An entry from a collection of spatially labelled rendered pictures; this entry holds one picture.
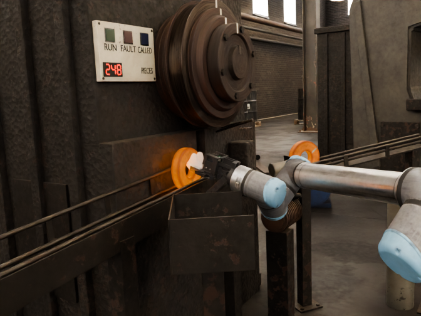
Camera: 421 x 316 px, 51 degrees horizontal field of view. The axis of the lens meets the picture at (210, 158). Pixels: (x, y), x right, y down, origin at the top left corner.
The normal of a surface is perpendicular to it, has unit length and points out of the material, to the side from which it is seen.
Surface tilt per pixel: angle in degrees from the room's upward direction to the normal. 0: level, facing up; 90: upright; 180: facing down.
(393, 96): 90
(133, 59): 90
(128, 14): 90
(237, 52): 90
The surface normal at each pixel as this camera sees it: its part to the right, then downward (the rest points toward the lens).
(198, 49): -0.10, -0.09
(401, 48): -0.72, 0.13
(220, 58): 0.84, 0.04
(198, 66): -0.10, 0.22
